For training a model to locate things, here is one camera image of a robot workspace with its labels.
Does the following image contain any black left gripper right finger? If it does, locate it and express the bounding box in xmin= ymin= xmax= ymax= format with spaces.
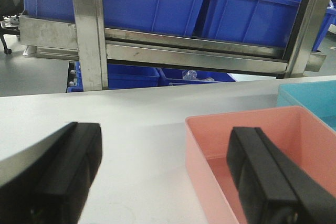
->
xmin=226 ymin=127 xmax=335 ymax=223

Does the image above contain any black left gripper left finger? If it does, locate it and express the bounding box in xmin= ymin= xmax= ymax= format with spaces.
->
xmin=1 ymin=122 xmax=103 ymax=223

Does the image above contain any pink plastic box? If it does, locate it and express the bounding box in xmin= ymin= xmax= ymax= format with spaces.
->
xmin=185 ymin=106 xmax=335 ymax=223

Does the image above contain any light blue plastic box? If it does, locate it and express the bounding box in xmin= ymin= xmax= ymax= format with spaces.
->
xmin=277 ymin=80 xmax=335 ymax=130

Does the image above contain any blue bins lower shelf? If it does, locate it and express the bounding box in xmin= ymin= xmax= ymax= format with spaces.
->
xmin=66 ymin=61 xmax=238 ymax=93

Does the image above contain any stainless steel shelf rack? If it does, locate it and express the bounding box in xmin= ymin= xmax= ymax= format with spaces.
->
xmin=20 ymin=0 xmax=329 ymax=91

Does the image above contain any blue storage bin right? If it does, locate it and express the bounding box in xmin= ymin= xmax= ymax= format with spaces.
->
xmin=312 ymin=8 xmax=335 ymax=51

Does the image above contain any blue storage bin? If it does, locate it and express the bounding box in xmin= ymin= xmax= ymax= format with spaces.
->
xmin=103 ymin=0 xmax=204 ymax=37
xmin=312 ymin=8 xmax=335 ymax=51
xmin=194 ymin=0 xmax=301 ymax=48

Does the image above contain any blue storage bin middle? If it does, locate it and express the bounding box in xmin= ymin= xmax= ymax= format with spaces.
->
xmin=194 ymin=0 xmax=301 ymax=48

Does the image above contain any black office chair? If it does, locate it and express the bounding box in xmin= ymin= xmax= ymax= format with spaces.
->
xmin=1 ymin=0 xmax=24 ymax=55

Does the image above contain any blue storage bin left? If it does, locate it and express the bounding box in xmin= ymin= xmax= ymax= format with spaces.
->
xmin=103 ymin=0 xmax=204 ymax=37

